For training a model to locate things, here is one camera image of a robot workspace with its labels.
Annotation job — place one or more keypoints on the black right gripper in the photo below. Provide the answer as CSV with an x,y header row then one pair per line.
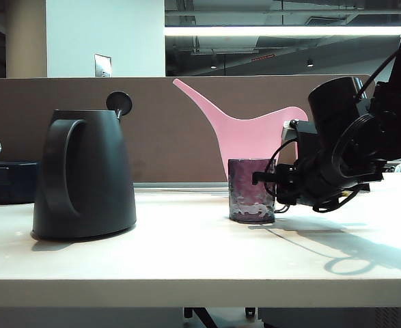
x,y
299,184

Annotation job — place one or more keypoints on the purple textured glass cup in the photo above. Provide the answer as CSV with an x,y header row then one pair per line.
x,y
244,191

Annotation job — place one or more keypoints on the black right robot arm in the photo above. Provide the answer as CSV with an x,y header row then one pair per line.
x,y
336,102

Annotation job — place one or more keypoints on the pink plastic watering can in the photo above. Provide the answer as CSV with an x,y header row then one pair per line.
x,y
248,136

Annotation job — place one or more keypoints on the brown desk divider panel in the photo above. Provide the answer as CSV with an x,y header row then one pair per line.
x,y
169,136

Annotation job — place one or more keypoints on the small ceiling spot lamp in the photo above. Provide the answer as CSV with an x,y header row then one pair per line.
x,y
309,63

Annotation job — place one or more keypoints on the long ceiling light strip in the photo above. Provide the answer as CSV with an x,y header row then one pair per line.
x,y
272,31

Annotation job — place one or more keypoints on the dark blue tool case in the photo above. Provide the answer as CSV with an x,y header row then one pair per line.
x,y
9,184

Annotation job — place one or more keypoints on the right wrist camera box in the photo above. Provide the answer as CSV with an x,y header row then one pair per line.
x,y
306,133

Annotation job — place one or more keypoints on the black table leg bracket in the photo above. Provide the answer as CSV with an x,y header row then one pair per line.
x,y
250,312
195,312

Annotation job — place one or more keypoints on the silver wall plate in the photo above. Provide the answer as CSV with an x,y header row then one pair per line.
x,y
102,65

